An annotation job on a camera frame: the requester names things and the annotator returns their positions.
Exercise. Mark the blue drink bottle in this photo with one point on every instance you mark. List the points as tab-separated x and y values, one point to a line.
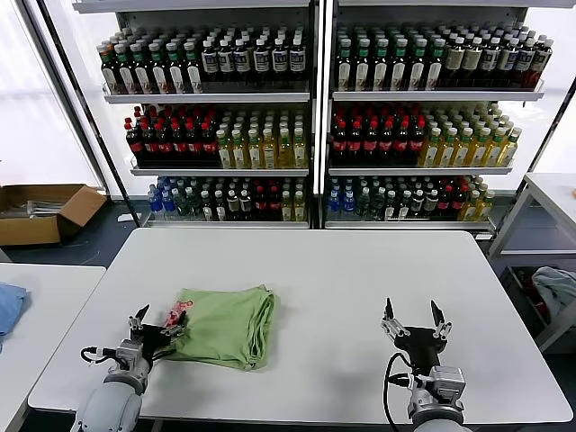
348	202
334	202
168	201
155	201

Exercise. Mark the green tinted drink bottle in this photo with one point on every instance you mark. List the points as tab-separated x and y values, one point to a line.
378	203
194	203
182	203
363	203

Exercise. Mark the white paper scrap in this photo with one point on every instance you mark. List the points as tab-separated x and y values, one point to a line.
126	217

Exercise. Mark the brown cardboard box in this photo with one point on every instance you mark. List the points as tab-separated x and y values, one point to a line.
27	231

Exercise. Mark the dark drink bottle green label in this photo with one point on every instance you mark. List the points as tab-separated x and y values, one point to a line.
140	67
435	65
176	67
158	67
108	67
381	65
345	65
193	67
363	65
400	65
123	67
418	65

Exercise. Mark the dark bottle white blue label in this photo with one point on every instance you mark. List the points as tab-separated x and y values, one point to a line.
243	60
489	60
526	60
226	60
261	60
209	60
509	60
542	58
279	60
297	59

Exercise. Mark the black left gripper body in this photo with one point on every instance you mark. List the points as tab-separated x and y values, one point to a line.
153	339

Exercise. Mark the black storage crate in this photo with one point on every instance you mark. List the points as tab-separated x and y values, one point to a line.
517	281

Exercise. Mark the black slanted frame pole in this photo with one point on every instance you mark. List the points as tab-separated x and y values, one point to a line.
79	90
554	126

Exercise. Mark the red fabric item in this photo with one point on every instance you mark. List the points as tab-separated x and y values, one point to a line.
540	308

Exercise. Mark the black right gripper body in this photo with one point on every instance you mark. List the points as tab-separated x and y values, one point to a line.
420	346

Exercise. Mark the green polo shirt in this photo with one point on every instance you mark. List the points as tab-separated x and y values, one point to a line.
225	324

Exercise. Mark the grey metal frame side table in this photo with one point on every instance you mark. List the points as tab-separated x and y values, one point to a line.
553	186

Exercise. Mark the blue folded cloth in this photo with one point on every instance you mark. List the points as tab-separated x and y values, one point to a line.
11	306

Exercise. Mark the silver metal parts bundle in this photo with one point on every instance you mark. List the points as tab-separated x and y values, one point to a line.
42	208

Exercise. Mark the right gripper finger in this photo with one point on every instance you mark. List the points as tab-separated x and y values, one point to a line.
393	326
443	328

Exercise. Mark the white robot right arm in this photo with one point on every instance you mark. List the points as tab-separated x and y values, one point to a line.
432	418

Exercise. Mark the white shelf unit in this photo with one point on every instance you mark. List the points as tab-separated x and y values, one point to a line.
202	96
427	95

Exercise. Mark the cola bottle red cap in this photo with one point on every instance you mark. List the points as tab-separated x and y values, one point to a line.
339	144
260	202
209	145
418	143
148	144
387	144
445	202
133	144
274	202
164	145
459	202
178	145
403	143
194	145
371	144
355	144

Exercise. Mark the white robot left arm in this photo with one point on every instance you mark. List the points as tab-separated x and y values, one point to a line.
110	405

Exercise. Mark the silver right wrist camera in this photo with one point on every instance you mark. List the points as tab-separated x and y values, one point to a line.
447	382

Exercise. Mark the dark bottle white cap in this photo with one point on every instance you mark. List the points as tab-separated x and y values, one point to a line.
391	206
405	206
219	207
206	207
432	203
245	206
418	203
232	206

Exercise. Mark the grey white cloth pile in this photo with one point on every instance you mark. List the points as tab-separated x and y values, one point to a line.
558	288

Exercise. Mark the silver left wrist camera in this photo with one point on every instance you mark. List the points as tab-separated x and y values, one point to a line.
129	353

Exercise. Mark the yellow drink bottle white cap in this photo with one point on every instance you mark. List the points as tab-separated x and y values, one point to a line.
447	152
431	152
495	152
462	152
254	153
299	207
223	153
510	150
270	152
485	207
239	153
470	207
285	152
479	152
287	208
300	152

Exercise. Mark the dark bottle beige label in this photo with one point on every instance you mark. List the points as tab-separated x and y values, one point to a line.
455	60
472	60

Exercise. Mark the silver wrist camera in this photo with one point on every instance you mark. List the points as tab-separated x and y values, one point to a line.
447	382
129	353

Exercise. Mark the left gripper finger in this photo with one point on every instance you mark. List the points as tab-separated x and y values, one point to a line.
173	330
135	323

